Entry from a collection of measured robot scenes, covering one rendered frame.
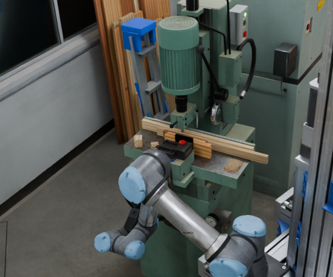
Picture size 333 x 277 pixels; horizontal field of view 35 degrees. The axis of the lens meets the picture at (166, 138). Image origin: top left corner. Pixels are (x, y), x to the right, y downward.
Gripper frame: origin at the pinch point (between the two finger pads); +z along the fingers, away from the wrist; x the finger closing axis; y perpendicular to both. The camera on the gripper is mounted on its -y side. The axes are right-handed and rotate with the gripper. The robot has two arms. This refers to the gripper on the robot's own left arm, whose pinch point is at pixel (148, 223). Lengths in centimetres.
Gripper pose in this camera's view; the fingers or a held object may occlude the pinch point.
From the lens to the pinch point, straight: 240.4
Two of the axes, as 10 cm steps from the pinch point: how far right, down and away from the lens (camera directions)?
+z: 5.0, -0.3, 8.6
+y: -1.4, 9.8, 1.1
